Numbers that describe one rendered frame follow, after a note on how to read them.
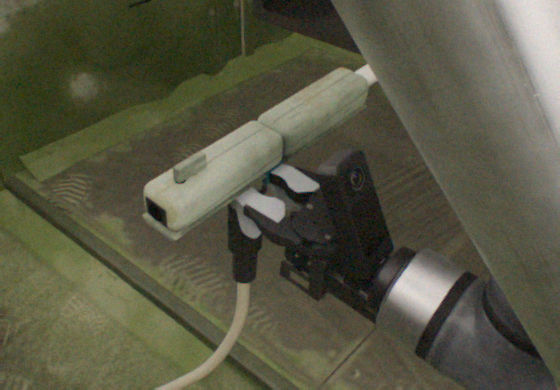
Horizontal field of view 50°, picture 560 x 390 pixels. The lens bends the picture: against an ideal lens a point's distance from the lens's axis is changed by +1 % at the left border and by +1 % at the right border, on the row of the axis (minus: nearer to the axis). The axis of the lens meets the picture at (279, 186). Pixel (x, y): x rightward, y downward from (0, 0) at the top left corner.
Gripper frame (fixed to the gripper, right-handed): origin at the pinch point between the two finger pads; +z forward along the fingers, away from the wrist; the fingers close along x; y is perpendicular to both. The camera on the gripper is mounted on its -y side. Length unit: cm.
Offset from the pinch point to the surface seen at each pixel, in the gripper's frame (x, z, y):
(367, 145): 72, 22, 54
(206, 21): 73, 79, 42
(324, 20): 46, 22, 9
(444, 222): 57, -7, 49
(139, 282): 5, 30, 51
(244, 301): -1.5, -2.1, 20.4
